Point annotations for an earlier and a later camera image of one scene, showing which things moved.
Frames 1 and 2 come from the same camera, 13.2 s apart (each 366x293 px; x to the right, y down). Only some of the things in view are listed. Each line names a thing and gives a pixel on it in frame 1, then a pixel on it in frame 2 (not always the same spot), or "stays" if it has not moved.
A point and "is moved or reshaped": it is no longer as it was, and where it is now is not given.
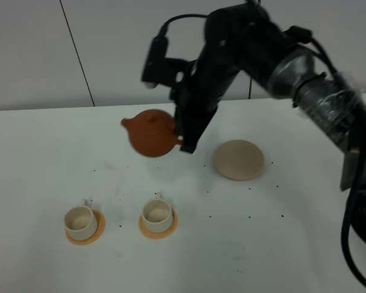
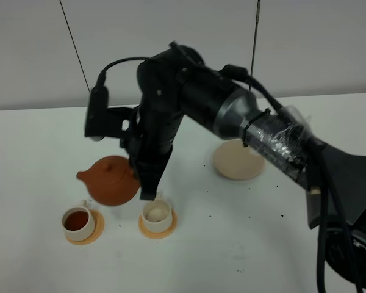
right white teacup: [157, 213] stays
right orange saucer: [158, 235] stays
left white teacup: [80, 221] stays
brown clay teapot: [152, 133] is moved or reshaped
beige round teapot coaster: [238, 160] stays
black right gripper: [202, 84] to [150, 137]
